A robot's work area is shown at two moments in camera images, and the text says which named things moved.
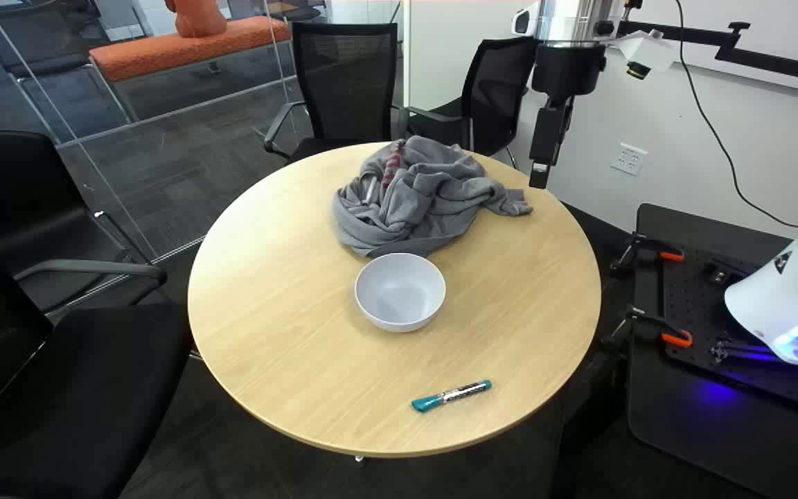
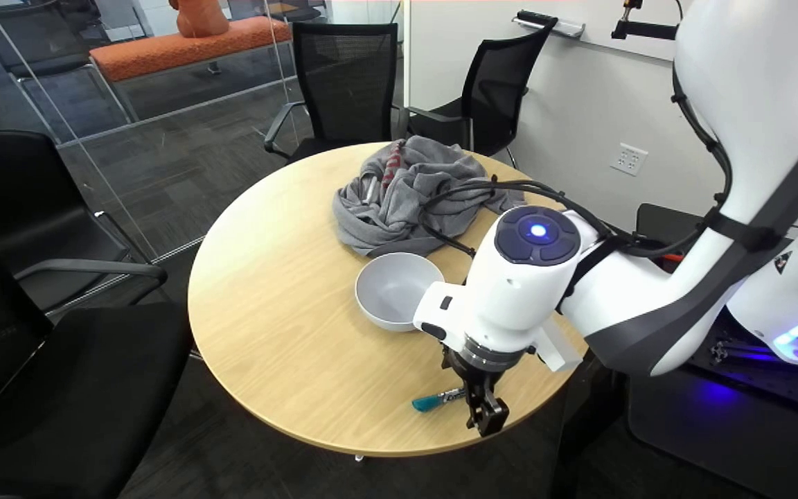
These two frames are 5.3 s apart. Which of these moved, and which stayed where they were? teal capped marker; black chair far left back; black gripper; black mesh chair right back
Moved: black gripper
Stayed: teal capped marker; black chair far left back; black mesh chair right back
